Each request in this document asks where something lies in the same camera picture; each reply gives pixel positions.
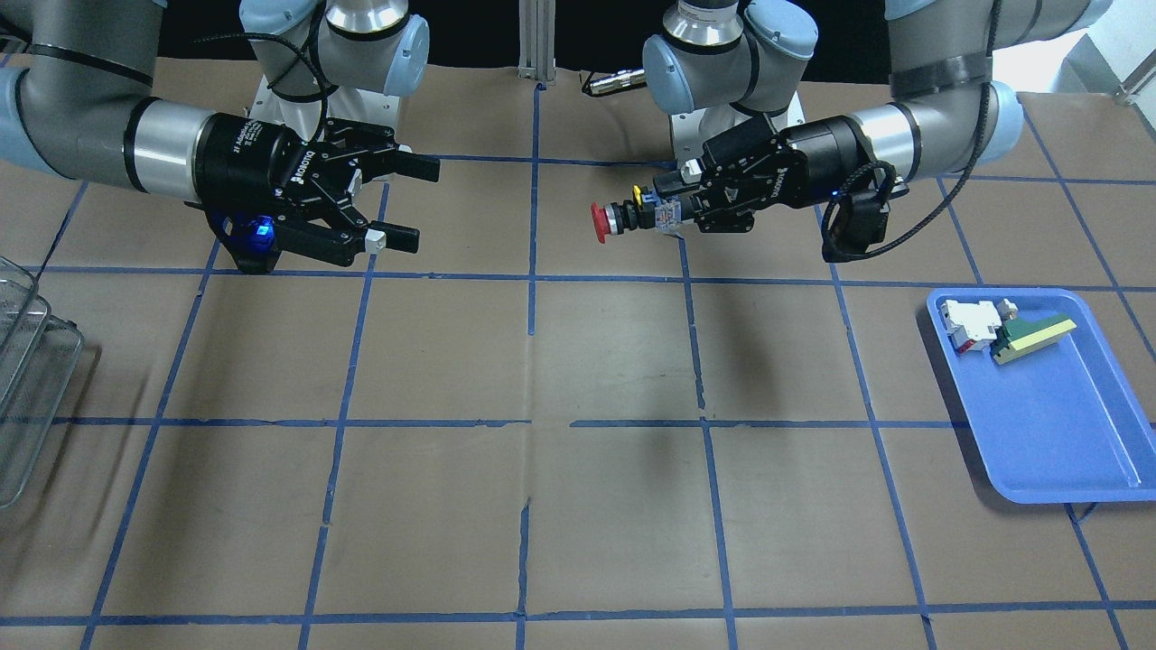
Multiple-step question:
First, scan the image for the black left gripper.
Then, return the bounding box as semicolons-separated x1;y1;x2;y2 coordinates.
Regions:
654;116;868;234

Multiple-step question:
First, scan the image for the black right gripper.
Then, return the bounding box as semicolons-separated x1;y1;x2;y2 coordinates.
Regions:
194;115;440;267

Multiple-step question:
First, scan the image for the red emergency stop button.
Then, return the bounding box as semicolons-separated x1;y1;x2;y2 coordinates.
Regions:
591;185;692;244

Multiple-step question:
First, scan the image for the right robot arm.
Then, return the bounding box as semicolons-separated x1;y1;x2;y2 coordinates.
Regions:
3;1;439;274

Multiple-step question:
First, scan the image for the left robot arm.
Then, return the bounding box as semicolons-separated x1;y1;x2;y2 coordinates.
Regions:
593;1;1109;260

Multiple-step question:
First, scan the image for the white circuit breaker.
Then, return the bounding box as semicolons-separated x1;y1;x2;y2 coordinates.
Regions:
938;300;1002;354

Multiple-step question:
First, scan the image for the green yellow terminal block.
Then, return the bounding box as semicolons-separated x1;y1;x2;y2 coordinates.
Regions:
990;300;1077;365

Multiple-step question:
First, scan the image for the blue plastic tray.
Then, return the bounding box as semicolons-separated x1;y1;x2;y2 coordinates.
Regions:
926;287;1155;505

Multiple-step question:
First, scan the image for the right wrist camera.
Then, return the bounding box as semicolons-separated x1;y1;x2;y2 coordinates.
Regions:
205;209;281;275

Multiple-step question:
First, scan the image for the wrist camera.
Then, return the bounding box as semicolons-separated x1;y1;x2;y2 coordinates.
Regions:
821;189;912;264
205;209;281;275

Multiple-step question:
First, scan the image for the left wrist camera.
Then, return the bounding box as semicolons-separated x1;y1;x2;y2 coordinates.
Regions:
821;189;912;264

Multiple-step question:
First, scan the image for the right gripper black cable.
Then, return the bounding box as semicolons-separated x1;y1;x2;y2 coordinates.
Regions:
190;32;328;145

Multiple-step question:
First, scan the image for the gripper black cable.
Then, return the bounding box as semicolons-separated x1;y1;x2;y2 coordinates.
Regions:
820;0;1005;265
190;32;328;145

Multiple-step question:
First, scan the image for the silver cable connector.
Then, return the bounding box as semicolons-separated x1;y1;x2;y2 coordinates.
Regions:
581;69;647;98

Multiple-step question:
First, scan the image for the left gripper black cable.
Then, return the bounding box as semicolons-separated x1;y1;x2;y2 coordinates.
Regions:
820;0;1005;265

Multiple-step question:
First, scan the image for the aluminium frame post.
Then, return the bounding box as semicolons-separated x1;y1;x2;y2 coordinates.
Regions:
517;0;556;86

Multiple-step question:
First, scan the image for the silver wire mesh shelf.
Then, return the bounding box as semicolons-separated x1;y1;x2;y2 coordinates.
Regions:
1;258;84;509

